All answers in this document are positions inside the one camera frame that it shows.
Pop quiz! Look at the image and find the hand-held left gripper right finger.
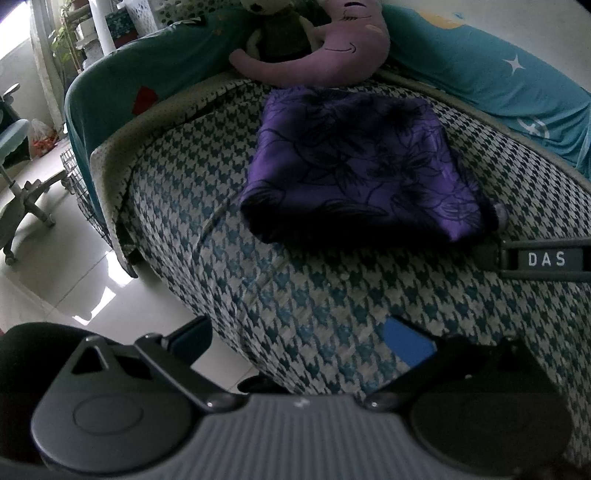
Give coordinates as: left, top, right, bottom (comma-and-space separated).
367, 316, 555, 411

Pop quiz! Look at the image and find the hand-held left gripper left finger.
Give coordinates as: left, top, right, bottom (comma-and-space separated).
44, 316, 241, 414

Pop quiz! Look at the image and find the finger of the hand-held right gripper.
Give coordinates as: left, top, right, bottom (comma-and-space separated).
475, 237, 591, 280

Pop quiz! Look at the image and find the purple floral garment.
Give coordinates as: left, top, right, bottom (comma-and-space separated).
239, 88, 509, 246

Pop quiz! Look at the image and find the teal star-print cushion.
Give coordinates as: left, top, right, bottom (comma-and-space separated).
382, 4, 591, 182

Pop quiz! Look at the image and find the red plastic bag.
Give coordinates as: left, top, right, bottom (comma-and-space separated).
28, 119, 59, 158

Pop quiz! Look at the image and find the grey office chair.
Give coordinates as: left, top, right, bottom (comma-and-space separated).
0, 83, 70, 266

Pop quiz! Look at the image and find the purple moon plush pillow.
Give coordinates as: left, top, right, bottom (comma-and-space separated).
228, 0, 392, 88

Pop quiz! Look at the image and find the dark teal printed cushion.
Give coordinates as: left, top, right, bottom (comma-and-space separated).
64, 7, 259, 222

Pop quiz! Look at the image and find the sheer window curtain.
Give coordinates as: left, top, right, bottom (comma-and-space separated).
27, 0, 66, 132

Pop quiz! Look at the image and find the cream bunny plush toy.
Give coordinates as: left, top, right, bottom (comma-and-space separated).
240, 0, 320, 63

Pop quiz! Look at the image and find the white storage rack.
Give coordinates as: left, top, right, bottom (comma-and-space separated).
78, 0, 162, 58

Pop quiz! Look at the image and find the green potted plant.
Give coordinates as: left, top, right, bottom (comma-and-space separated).
50, 0, 89, 75

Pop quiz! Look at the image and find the white perforated basket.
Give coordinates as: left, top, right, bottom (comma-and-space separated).
115, 0, 155, 29

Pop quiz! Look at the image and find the wire mesh basket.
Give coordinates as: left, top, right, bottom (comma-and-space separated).
60, 150, 117, 251

